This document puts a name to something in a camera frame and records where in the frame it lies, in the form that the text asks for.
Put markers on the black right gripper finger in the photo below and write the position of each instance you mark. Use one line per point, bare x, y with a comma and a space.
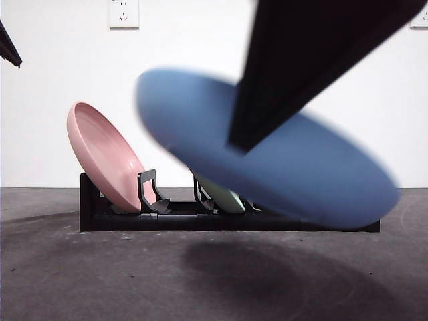
301, 50

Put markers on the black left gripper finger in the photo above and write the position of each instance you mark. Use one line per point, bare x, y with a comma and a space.
8, 47

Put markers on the blue round plate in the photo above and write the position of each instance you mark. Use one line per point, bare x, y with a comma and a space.
200, 117

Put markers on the pink round plate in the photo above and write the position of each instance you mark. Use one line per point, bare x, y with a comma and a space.
100, 150

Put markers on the green round plate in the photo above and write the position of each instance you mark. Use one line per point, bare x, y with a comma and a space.
227, 200

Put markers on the black plate rack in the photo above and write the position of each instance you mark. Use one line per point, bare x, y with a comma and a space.
133, 224

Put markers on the white wall socket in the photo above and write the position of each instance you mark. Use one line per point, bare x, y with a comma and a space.
424, 22
124, 15

